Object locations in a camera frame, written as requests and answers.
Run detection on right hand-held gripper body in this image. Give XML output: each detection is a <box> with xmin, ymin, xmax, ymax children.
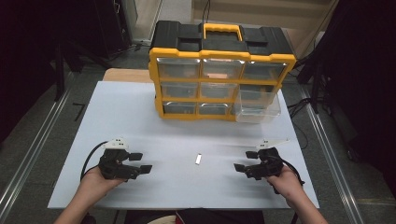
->
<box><xmin>255</xmin><ymin>138</ymin><xmax>290</xmax><ymax>181</ymax></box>

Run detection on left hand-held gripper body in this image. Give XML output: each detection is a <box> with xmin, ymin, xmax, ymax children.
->
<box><xmin>98</xmin><ymin>137</ymin><xmax>132</xmax><ymax>181</ymax></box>

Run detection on person's right hand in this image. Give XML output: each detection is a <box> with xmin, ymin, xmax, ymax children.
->
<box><xmin>265</xmin><ymin>165</ymin><xmax>306</xmax><ymax>209</ymax></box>

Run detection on person's left hand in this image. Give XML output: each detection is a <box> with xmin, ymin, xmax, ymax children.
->
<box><xmin>80</xmin><ymin>166</ymin><xmax>126</xmax><ymax>203</ymax></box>

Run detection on pulled-out clear plastic drawer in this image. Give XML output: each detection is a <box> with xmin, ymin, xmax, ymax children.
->
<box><xmin>234</xmin><ymin>88</ymin><xmax>282</xmax><ymax>124</ymax></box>

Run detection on person's dark clothing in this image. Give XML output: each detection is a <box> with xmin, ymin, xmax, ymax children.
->
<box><xmin>124</xmin><ymin>209</ymin><xmax>266</xmax><ymax>224</ymax></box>

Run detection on black metal stand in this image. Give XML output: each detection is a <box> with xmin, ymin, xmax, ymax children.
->
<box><xmin>54</xmin><ymin>41</ymin><xmax>104</xmax><ymax>103</ymax></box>
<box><xmin>296</xmin><ymin>54</ymin><xmax>326</xmax><ymax>115</ymax></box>

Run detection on set of clear closed drawers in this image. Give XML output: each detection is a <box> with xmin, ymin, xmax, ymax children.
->
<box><xmin>155</xmin><ymin>56</ymin><xmax>290</xmax><ymax>116</ymax></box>

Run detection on black curtain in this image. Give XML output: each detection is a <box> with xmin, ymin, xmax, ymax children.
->
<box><xmin>306</xmin><ymin>0</ymin><xmax>396</xmax><ymax>200</ymax></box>
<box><xmin>0</xmin><ymin>0</ymin><xmax>97</xmax><ymax>144</ymax></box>

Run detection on yellow and black organizer cabinet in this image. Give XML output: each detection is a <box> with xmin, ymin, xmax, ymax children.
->
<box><xmin>148</xmin><ymin>20</ymin><xmax>298</xmax><ymax>122</ymax></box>

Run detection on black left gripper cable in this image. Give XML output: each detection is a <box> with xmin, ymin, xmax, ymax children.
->
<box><xmin>79</xmin><ymin>140</ymin><xmax>109</xmax><ymax>182</ymax></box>

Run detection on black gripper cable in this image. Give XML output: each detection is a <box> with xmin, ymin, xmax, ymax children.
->
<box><xmin>79</xmin><ymin>140</ymin><xmax>109</xmax><ymax>182</ymax></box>
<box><xmin>278</xmin><ymin>157</ymin><xmax>306</xmax><ymax>188</ymax></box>

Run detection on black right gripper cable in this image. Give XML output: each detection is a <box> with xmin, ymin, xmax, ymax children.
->
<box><xmin>278</xmin><ymin>157</ymin><xmax>306</xmax><ymax>188</ymax></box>

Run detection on metal floor rail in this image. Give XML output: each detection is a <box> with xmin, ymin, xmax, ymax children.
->
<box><xmin>0</xmin><ymin>88</ymin><xmax>73</xmax><ymax>216</ymax></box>
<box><xmin>298</xmin><ymin>85</ymin><xmax>366</xmax><ymax>224</ymax></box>

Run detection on black floor cables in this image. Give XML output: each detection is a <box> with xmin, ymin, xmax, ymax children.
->
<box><xmin>287</xmin><ymin>97</ymin><xmax>313</xmax><ymax>151</ymax></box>

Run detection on yellow carry handle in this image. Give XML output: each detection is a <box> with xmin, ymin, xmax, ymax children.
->
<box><xmin>203</xmin><ymin>22</ymin><xmax>244</xmax><ymax>42</ymax></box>

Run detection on black hanging cable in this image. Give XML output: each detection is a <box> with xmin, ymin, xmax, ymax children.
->
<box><xmin>201</xmin><ymin>0</ymin><xmax>212</xmax><ymax>25</ymax></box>

